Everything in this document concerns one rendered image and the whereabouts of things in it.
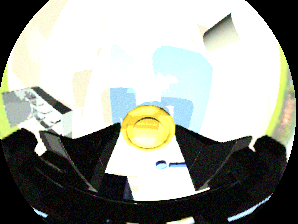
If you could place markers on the yellow plate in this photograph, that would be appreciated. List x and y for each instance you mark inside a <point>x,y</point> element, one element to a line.
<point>148,128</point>

